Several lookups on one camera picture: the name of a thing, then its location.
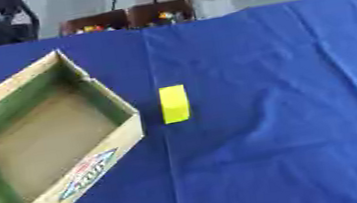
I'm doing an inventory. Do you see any brown box with toys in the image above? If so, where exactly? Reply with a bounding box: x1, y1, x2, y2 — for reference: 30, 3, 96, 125
56, 8, 132, 39
125, 0, 199, 31

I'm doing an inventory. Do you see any tan cardboard box green inside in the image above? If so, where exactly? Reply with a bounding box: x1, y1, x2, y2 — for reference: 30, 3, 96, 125
0, 38, 157, 203

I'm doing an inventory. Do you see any yellow rectangular block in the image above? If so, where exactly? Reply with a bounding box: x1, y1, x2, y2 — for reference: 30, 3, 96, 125
156, 83, 194, 126

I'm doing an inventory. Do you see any black chair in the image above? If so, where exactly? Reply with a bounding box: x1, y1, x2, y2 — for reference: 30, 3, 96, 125
0, 0, 44, 46

